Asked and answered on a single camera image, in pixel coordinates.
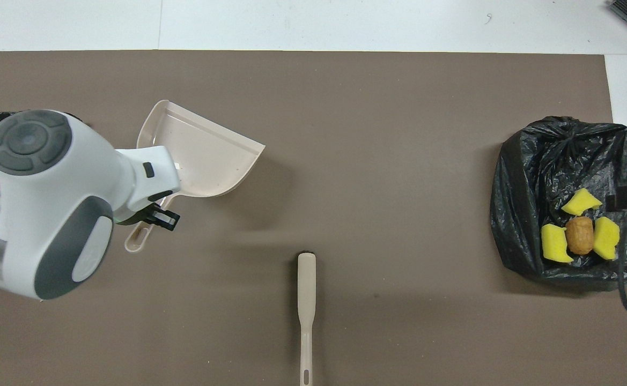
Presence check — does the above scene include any beige hand brush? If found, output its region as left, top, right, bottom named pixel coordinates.
left=297, top=251, right=318, bottom=386

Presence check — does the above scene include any brown bread roll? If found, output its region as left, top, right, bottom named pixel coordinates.
left=565, top=216, right=595, bottom=256

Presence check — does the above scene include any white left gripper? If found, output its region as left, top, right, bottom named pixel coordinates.
left=116, top=145, right=181, bottom=232

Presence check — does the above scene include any yellow sponge piece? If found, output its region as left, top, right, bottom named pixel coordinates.
left=560, top=188, right=603, bottom=217
left=541, top=223, right=574, bottom=264
left=592, top=216, right=621, bottom=261

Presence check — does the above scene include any brown table mat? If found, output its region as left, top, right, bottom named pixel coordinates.
left=0, top=50, right=627, bottom=386

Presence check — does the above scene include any beige plastic dustpan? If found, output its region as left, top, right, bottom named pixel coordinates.
left=124, top=99, right=267, bottom=254

